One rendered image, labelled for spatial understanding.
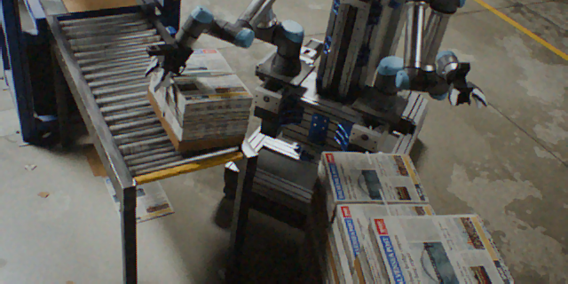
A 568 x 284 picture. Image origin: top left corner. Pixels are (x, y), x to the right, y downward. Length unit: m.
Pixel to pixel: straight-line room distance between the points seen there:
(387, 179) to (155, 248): 1.27
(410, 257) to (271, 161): 1.62
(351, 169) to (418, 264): 0.69
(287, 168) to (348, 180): 0.97
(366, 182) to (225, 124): 0.59
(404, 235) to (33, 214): 2.04
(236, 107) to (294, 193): 0.92
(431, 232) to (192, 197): 1.73
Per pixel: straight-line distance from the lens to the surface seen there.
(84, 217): 3.14
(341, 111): 2.76
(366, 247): 1.84
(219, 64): 2.38
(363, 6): 2.59
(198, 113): 2.14
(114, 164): 2.22
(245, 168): 2.32
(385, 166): 2.35
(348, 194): 2.17
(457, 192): 3.70
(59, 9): 3.26
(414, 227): 1.79
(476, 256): 1.79
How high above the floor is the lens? 2.28
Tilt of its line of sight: 37 degrees down
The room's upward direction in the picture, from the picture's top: 10 degrees clockwise
